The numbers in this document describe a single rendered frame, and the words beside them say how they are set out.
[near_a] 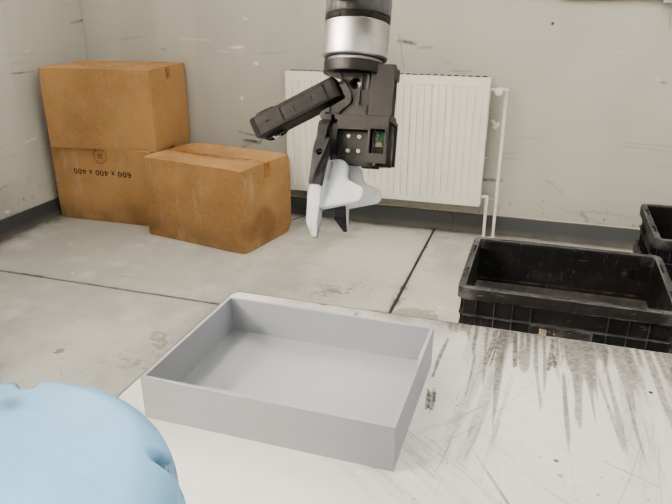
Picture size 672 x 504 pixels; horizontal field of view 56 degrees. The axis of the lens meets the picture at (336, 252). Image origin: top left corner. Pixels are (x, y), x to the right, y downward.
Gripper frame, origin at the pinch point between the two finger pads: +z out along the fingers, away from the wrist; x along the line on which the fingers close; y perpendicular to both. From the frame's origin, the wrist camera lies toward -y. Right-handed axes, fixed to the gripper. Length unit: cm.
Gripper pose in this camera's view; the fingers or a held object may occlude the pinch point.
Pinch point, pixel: (324, 235)
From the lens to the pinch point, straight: 75.3
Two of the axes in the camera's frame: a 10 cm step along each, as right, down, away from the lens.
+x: 2.3, -0.7, 9.7
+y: 9.7, 0.9, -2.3
